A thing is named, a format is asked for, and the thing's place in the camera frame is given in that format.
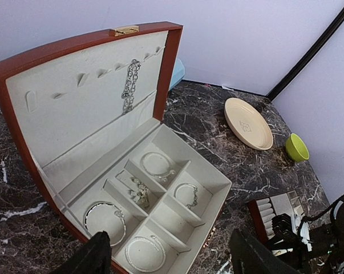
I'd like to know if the red wooden jewelry box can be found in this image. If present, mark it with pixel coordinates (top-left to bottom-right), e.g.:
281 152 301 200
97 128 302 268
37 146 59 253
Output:
0 22 232 273

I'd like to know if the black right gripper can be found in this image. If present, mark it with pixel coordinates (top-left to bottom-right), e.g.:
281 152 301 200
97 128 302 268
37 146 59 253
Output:
265 196 344 273

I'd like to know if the silver charm jewelry pile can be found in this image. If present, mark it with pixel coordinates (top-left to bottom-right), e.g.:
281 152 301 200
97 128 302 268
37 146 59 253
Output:
129 178 150 209

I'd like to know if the green small bowl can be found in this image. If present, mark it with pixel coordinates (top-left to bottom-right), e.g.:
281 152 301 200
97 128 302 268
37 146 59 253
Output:
285 133 310 162

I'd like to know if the silver bangle back compartment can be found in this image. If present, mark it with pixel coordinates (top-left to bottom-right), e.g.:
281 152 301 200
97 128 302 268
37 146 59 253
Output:
141 152 176 183

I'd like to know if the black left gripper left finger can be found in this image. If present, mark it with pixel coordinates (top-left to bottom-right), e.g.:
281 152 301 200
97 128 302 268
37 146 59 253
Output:
53 231 112 273

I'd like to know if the silver bangle right compartment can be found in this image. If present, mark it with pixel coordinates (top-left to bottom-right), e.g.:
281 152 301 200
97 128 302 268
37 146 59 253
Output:
174 183 198 209

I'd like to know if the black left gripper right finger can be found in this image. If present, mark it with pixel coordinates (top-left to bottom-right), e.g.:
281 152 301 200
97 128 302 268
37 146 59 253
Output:
229 229 299 274

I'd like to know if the red earring tray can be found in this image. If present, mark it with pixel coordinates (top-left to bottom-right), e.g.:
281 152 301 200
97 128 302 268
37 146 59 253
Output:
247 191 304 244

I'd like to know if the cream ceramic plate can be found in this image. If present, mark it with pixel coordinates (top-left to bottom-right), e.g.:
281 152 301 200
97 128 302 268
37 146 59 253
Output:
224 98 273 151

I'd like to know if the silver bangle front compartment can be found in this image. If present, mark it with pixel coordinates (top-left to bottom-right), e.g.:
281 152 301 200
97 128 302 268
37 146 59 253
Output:
124 235 167 273

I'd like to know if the light blue cup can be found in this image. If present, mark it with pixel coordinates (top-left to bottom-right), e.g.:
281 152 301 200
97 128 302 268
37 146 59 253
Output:
169 58 185 90

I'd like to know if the silver chain necklace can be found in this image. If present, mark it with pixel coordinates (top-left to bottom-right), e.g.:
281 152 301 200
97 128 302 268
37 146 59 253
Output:
122 59 141 115

